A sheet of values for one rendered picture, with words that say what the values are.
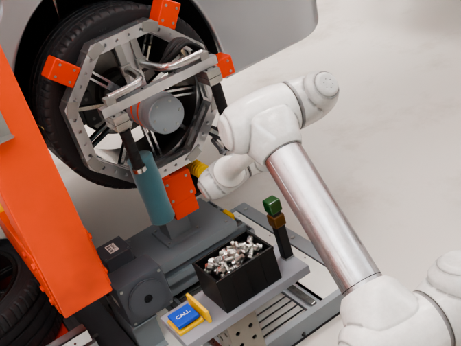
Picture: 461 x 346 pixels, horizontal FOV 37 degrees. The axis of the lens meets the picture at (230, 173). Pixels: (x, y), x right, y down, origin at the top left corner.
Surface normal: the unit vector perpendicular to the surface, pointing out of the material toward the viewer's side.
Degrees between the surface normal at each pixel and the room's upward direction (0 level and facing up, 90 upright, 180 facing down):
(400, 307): 36
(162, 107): 90
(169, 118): 90
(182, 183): 90
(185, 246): 0
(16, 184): 90
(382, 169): 0
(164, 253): 0
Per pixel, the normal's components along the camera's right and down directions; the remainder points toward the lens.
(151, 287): 0.52, 0.29
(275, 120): 0.18, -0.36
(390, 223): -0.27, -0.84
